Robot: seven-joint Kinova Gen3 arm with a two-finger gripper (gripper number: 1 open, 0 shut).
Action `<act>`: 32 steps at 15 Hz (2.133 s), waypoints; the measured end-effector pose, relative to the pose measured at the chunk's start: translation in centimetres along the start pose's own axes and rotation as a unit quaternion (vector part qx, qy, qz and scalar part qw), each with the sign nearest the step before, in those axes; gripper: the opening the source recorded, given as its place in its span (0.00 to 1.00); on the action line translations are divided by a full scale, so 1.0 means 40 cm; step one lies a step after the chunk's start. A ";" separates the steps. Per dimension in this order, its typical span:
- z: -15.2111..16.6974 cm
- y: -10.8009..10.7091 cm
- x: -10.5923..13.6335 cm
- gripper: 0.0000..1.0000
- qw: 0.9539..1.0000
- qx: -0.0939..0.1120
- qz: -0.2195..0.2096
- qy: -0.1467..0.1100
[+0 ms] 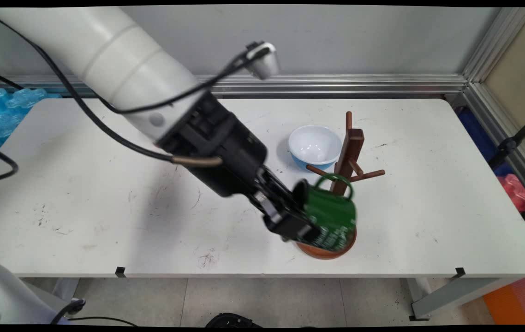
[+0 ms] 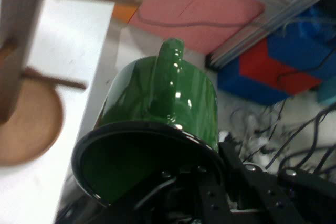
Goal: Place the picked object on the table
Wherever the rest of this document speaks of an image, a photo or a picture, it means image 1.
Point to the brown wooden mug tree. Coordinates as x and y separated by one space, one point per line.
352 147

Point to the green mug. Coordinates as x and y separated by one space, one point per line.
331 212

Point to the black table edge clip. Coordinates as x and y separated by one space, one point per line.
120 272
460 273

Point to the blue plastic bag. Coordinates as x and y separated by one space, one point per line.
474 129

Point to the grey table leg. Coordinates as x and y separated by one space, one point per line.
447 297

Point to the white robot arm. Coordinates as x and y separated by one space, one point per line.
105 50

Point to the red plastic bag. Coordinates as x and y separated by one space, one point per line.
514 189

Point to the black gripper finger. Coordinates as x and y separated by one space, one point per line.
288 223
278 184

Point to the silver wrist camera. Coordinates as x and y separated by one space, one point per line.
265 64

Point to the white bowl with blue outside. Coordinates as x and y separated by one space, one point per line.
313 143

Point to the orange box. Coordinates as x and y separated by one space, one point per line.
502 304

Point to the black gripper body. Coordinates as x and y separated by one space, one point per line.
221 147

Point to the horizontal aluminium frame rail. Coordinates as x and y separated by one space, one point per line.
336 85

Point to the aluminium frame corner post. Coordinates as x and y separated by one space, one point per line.
493 50

